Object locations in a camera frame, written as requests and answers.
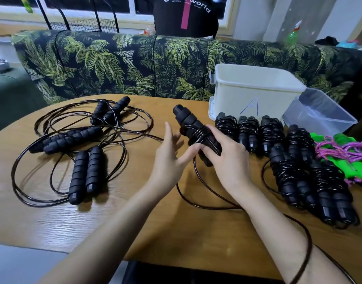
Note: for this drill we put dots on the person's right hand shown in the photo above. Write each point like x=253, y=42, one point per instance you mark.
x=232, y=165

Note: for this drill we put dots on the white window frame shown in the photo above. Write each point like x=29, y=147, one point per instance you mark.
x=133, y=5

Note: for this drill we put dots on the black cloth item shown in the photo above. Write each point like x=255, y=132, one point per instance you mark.
x=327, y=41

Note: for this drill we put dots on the teal item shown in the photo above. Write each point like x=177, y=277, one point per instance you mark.
x=346, y=44

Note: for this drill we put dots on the person's left hand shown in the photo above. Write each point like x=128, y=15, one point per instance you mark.
x=164, y=165

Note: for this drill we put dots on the yellow-green packet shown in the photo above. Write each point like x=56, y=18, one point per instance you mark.
x=26, y=4

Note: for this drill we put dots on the person's left forearm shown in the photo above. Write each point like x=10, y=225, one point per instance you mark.
x=110, y=233

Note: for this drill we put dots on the person's left thumb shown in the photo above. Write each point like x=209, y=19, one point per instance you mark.
x=190, y=153

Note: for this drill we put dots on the clear plastic container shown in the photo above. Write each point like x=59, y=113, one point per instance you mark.
x=319, y=112

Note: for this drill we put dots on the person's right forearm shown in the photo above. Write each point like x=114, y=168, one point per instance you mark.
x=275, y=233

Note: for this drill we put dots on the orange and white small item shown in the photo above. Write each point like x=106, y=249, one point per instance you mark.
x=146, y=32

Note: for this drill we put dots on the palm leaf print sofa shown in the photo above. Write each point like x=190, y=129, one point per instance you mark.
x=110, y=62

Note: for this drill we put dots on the white plastic bin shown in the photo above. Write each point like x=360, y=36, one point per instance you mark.
x=252, y=85

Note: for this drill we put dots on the green spray bottle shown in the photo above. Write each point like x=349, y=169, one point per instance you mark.
x=293, y=36

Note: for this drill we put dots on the person's right thumb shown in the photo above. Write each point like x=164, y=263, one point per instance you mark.
x=208, y=158

